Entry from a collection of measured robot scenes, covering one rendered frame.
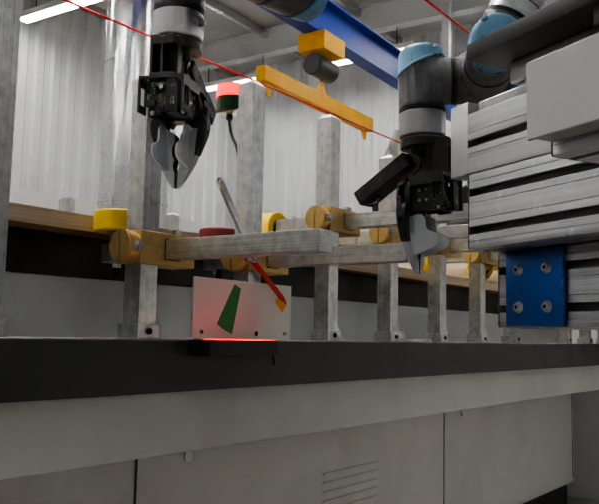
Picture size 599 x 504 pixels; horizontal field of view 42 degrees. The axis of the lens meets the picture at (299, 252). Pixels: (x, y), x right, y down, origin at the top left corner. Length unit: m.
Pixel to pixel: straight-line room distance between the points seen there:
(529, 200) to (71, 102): 9.99
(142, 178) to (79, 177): 9.41
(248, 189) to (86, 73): 9.63
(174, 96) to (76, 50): 9.83
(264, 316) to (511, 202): 0.63
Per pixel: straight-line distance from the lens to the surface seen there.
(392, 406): 1.84
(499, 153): 0.92
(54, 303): 1.37
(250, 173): 1.41
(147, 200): 1.22
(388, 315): 1.79
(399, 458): 2.31
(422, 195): 1.25
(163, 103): 1.16
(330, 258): 1.33
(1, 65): 1.10
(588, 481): 3.95
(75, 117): 10.76
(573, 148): 0.71
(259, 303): 1.39
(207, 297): 1.29
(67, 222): 1.32
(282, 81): 6.17
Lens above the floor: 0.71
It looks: 6 degrees up
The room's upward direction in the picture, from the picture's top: 1 degrees clockwise
